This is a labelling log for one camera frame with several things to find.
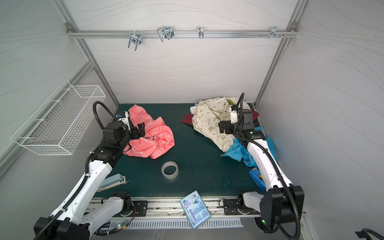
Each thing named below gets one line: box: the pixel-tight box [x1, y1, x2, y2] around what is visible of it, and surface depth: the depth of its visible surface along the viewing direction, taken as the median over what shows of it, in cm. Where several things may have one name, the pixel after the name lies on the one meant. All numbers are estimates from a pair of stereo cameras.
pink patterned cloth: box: [123, 104, 175, 160], surface depth 95 cm
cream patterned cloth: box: [190, 97, 250, 152], surface depth 103 cm
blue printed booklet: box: [180, 190, 212, 230], surface depth 70 cm
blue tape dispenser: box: [248, 167, 267, 191], surface depth 83 cm
